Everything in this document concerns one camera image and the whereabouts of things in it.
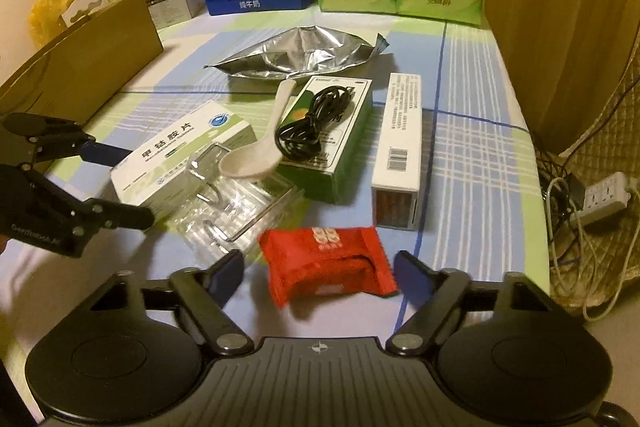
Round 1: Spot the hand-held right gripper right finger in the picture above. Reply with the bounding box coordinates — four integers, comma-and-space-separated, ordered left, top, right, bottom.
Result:
385, 251, 556, 355

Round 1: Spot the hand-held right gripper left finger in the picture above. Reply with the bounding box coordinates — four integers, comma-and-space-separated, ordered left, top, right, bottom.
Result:
87, 251, 256, 355

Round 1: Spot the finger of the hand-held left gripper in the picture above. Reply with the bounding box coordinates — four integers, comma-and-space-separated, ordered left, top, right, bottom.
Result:
0, 112, 133, 168
30, 171, 156, 238

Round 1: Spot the white green medicine box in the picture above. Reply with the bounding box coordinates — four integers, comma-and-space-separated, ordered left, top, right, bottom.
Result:
110, 102, 257, 220

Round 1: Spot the red snack packet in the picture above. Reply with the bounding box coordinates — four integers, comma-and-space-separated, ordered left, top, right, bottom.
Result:
257, 226, 398, 308

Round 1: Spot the brown cardboard box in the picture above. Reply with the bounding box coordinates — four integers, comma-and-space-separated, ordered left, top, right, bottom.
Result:
0, 0, 165, 142

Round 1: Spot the white plastic spoon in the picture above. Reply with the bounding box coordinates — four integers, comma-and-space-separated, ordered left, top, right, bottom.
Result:
221, 79, 298, 180

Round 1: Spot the plaid cloth covered desktop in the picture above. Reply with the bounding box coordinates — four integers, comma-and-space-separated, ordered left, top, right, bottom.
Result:
0, 4, 551, 408

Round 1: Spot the clear plastic tray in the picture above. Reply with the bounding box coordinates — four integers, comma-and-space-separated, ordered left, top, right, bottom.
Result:
172, 144, 306, 258

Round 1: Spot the long white carton box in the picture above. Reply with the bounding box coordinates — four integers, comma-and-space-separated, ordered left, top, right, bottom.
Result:
371, 73, 425, 230

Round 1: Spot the green carton box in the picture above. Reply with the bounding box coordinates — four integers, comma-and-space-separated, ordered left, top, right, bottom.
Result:
277, 75, 373, 204

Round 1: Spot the yellow plastic bag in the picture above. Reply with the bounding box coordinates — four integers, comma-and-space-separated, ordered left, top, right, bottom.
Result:
29, 0, 82, 48

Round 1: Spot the black plug adapter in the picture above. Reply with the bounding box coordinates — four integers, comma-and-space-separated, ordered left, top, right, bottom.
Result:
565, 174, 588, 208

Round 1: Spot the white power strip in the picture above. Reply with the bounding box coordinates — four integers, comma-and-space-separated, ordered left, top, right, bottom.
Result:
570, 172, 632, 228

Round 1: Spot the silver foil bag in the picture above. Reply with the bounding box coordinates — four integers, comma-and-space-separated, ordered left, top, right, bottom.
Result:
204, 26, 391, 82

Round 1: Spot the brown wooden cabinet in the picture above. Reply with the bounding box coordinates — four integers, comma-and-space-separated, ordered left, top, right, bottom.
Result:
482, 0, 640, 158

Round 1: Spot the white cardboard handle flap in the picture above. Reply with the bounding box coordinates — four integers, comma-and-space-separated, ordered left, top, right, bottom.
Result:
62, 0, 108, 28

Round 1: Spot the black coiled cable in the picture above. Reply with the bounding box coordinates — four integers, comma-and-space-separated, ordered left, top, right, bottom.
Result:
275, 87, 360, 160

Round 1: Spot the white power cable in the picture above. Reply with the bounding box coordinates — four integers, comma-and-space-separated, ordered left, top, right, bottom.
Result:
545, 179, 631, 323

